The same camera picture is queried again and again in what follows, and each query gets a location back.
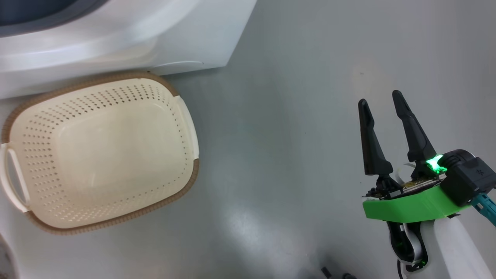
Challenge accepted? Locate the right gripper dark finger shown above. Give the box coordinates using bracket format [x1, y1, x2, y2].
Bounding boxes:
[392, 90, 438, 164]
[357, 98, 394, 177]

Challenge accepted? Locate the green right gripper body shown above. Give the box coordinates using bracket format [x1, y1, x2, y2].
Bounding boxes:
[362, 154, 472, 224]

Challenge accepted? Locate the white front-load washing machine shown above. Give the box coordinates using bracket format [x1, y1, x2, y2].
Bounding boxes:
[0, 0, 258, 100]

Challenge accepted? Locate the round white filter cover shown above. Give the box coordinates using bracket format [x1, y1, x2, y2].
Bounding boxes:
[149, 60, 205, 76]

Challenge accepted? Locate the cream perforated laundry basket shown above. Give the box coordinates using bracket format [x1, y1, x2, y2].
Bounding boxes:
[0, 71, 200, 236]

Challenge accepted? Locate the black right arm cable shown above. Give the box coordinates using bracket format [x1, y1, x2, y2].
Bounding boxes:
[386, 220, 429, 279]

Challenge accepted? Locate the teal camera cable connector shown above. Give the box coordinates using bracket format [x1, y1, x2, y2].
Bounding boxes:
[470, 193, 496, 227]

